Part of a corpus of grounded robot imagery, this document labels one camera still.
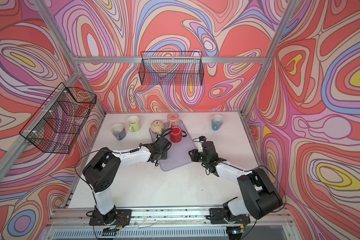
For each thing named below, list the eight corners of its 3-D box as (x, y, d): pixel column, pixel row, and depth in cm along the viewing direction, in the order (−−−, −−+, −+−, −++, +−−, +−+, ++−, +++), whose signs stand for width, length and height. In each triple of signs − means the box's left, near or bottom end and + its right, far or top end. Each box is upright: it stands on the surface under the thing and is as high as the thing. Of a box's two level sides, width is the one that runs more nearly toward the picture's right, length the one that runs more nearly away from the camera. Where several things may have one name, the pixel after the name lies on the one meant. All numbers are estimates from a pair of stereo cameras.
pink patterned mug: (167, 132, 108) (166, 122, 100) (168, 122, 115) (167, 112, 106) (179, 132, 108) (178, 122, 100) (179, 122, 115) (178, 112, 106)
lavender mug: (111, 141, 103) (107, 136, 97) (116, 129, 110) (112, 123, 105) (123, 141, 103) (120, 136, 97) (127, 129, 110) (124, 123, 105)
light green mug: (132, 136, 108) (128, 127, 100) (130, 126, 114) (126, 116, 106) (142, 133, 109) (139, 124, 101) (140, 123, 116) (137, 114, 108)
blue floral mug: (211, 134, 109) (214, 125, 101) (210, 123, 116) (212, 114, 108) (222, 134, 109) (225, 125, 101) (219, 123, 116) (222, 114, 108)
